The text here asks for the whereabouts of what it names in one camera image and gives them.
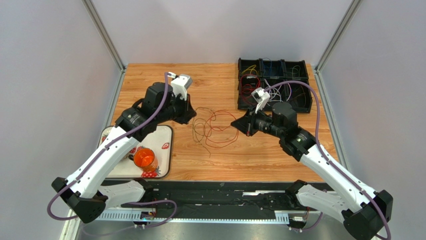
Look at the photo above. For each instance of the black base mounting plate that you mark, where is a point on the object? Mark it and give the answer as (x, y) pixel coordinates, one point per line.
(221, 200)

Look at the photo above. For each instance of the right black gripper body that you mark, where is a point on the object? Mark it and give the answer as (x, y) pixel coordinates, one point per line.
(248, 120)

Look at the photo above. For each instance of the black six-compartment bin organizer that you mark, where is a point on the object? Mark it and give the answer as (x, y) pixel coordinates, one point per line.
(266, 73)

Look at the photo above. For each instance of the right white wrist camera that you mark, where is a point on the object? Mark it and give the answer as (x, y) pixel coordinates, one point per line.
(262, 97)

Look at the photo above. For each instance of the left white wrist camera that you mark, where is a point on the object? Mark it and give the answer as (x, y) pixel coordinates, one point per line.
(180, 85)

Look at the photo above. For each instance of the strawberry pattern tray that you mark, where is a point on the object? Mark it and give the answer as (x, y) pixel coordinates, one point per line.
(160, 142)

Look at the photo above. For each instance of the orange transparent cup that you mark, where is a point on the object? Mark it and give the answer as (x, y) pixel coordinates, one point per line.
(144, 158)

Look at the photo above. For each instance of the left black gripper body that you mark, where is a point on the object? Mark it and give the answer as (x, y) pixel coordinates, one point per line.
(177, 109)

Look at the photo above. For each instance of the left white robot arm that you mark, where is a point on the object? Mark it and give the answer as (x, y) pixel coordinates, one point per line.
(83, 191)

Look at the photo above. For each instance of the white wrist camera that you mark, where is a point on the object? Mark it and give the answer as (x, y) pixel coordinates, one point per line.
(262, 97)
(180, 85)

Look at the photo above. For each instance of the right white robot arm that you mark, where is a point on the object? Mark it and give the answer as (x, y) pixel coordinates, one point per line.
(361, 209)

